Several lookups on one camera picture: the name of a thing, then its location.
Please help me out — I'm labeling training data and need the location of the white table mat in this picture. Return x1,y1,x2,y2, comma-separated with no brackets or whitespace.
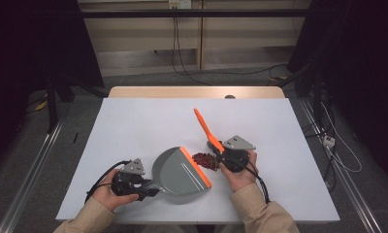
54,97,341,225

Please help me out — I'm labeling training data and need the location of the wooden table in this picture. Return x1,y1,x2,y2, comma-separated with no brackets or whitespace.
108,85,286,100

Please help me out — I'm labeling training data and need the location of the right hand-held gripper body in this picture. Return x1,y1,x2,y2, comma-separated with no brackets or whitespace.
218,134,257,174

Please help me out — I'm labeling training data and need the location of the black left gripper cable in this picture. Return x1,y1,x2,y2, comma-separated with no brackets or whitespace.
83,159,132,205

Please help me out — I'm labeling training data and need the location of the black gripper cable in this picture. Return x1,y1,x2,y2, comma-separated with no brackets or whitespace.
83,159,132,205
243,160,272,205

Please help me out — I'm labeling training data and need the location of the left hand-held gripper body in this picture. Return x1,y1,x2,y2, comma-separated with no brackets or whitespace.
111,157,146,197

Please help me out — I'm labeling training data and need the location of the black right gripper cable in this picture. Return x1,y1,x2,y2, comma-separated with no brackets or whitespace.
243,160,272,205

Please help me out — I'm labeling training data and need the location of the white floor cable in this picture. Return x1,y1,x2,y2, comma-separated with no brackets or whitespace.
320,101,364,174

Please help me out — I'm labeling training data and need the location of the aluminium floor rail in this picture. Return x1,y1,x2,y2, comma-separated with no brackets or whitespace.
0,96,74,233
298,98,383,233

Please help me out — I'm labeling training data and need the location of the grey dustpan with orange edge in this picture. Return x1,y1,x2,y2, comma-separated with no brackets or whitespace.
146,146,213,206

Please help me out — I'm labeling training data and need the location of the person's right hand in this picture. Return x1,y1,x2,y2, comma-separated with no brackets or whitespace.
218,150,259,194

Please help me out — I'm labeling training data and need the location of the black curtain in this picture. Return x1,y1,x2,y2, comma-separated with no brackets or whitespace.
0,0,105,163
286,0,388,185

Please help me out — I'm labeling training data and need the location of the black metal stand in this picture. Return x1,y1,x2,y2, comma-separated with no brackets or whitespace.
276,62,326,131
46,72,110,134

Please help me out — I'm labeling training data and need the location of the white wall socket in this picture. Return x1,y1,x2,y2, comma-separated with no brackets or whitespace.
168,0,193,10

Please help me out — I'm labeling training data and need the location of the scatter of red kidney beans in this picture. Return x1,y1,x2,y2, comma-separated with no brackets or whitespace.
191,151,221,172

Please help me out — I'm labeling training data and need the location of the orange brush with grey bristles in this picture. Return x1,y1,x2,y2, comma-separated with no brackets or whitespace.
193,107,227,156

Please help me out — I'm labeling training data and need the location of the black horizontal metal bar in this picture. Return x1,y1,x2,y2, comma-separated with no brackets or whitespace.
80,8,313,19

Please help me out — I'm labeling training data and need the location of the black wall cable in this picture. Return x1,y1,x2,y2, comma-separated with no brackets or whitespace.
174,8,289,78
171,8,213,87

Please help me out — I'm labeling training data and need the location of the person's left hand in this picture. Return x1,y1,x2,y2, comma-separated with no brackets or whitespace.
91,168,140,213

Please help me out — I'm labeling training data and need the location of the black floor cable bundle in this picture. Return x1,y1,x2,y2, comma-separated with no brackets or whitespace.
303,96,338,192

